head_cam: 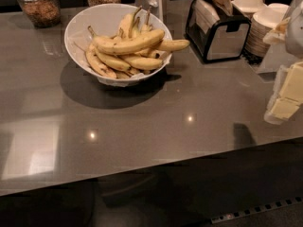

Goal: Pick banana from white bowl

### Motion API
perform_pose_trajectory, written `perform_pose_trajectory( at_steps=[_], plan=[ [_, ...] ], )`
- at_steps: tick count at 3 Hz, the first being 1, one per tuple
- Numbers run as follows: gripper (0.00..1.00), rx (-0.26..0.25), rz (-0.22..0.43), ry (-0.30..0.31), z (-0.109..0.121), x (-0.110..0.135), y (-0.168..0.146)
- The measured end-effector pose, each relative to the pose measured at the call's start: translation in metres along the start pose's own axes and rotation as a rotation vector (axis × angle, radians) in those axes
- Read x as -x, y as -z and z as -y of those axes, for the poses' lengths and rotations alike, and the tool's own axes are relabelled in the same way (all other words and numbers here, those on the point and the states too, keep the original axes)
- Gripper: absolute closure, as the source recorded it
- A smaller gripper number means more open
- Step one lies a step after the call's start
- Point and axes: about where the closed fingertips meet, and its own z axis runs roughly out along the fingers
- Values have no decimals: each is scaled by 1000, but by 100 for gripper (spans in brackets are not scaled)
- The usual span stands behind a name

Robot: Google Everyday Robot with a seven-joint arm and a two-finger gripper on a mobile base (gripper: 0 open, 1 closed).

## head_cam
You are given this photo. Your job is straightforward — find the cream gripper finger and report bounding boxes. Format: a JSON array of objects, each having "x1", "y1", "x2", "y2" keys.
[
  {"x1": 274, "y1": 61, "x2": 303, "y2": 103},
  {"x1": 264, "y1": 95, "x2": 300, "y2": 125}
]

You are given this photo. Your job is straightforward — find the yellow banana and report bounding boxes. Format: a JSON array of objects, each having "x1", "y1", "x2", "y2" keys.
[
  {"x1": 88, "y1": 26, "x2": 165, "y2": 55},
  {"x1": 121, "y1": 55, "x2": 163, "y2": 70},
  {"x1": 153, "y1": 40, "x2": 190, "y2": 51},
  {"x1": 95, "y1": 49, "x2": 131, "y2": 72}
]

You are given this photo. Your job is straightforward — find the upright back banana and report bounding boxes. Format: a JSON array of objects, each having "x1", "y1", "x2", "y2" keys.
[{"x1": 118, "y1": 7, "x2": 142, "y2": 39}]

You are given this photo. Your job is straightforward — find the white bowl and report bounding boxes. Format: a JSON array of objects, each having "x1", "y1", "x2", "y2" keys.
[{"x1": 64, "y1": 4, "x2": 171, "y2": 87}]

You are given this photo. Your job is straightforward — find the bottom left spotted banana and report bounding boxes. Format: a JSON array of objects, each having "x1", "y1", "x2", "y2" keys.
[{"x1": 85, "y1": 44, "x2": 116, "y2": 79}]

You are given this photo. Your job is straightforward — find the stack of white paper plates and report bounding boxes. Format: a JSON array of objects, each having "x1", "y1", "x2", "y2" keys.
[{"x1": 245, "y1": 3, "x2": 289, "y2": 58}]

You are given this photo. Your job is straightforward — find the black silver napkin dispenser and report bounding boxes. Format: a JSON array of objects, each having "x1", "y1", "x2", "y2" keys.
[{"x1": 186, "y1": 0, "x2": 251, "y2": 63}]

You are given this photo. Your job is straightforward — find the floor power strip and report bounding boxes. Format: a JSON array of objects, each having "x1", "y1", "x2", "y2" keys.
[{"x1": 210, "y1": 197, "x2": 303, "y2": 224}]

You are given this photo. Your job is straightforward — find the left glass jar with cereal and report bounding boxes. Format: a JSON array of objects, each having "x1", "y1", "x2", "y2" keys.
[{"x1": 17, "y1": 0, "x2": 61, "y2": 27}]

